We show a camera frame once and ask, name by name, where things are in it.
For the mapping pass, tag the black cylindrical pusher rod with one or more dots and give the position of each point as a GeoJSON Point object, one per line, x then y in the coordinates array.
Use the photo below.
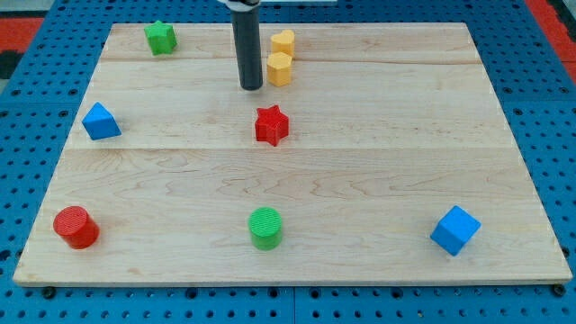
{"type": "Point", "coordinates": [245, 23]}

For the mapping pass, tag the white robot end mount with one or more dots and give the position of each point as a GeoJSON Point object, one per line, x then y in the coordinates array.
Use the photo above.
{"type": "Point", "coordinates": [240, 2]}

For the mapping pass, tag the yellow hexagon block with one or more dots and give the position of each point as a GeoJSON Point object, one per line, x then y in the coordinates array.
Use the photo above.
{"type": "Point", "coordinates": [279, 69]}

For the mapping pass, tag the green star block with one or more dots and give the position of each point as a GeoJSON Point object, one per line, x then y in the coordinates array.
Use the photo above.
{"type": "Point", "coordinates": [161, 38]}

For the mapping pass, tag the red star block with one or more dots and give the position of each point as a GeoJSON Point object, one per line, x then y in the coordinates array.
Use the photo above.
{"type": "Point", "coordinates": [271, 125]}

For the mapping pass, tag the yellow heart block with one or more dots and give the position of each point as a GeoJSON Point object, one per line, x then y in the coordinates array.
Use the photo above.
{"type": "Point", "coordinates": [283, 41]}

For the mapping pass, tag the blue triangle block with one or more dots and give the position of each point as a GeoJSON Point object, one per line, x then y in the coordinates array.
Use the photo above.
{"type": "Point", "coordinates": [100, 124]}

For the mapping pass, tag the light wooden board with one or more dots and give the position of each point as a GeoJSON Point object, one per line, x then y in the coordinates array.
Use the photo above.
{"type": "Point", "coordinates": [391, 125]}

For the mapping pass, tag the green cylinder block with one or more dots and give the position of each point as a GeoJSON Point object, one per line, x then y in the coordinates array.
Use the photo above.
{"type": "Point", "coordinates": [265, 226]}

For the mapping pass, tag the red cylinder block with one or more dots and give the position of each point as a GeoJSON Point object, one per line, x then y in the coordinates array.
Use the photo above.
{"type": "Point", "coordinates": [76, 227]}

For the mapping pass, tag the blue cube block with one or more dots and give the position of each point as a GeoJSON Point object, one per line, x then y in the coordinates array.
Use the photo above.
{"type": "Point", "coordinates": [455, 230]}

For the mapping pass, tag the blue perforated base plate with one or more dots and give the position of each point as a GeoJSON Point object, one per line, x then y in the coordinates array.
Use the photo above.
{"type": "Point", "coordinates": [44, 92]}

